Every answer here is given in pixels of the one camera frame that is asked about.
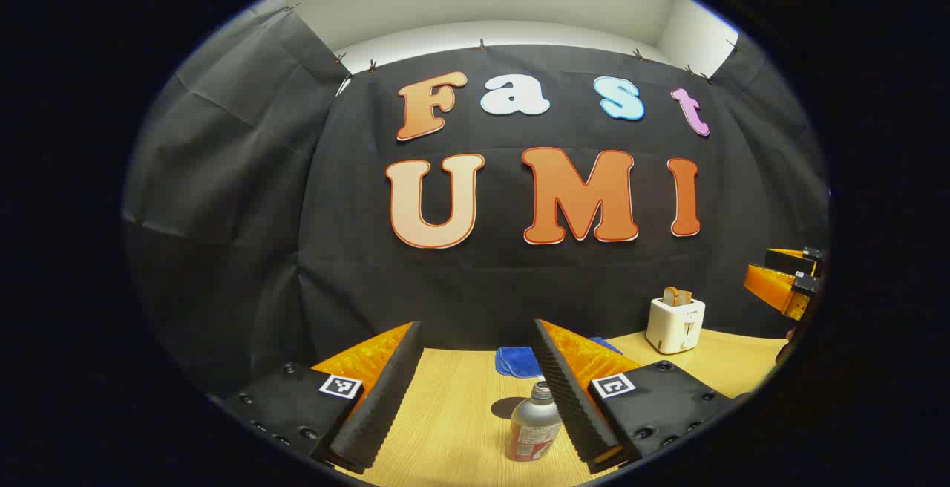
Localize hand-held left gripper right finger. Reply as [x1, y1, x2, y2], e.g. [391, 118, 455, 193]
[533, 318, 750, 474]

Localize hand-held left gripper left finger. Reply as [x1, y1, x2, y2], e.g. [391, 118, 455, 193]
[223, 321, 424, 474]

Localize silver water bottle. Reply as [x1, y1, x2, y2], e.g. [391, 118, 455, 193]
[507, 379, 563, 463]

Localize dark round coaster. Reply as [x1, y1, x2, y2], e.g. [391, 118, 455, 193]
[491, 396, 529, 421]

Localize blue towel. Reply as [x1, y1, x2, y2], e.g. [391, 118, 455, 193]
[495, 337, 623, 379]

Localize white toaster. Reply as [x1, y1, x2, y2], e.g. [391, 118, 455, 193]
[645, 296, 706, 355]

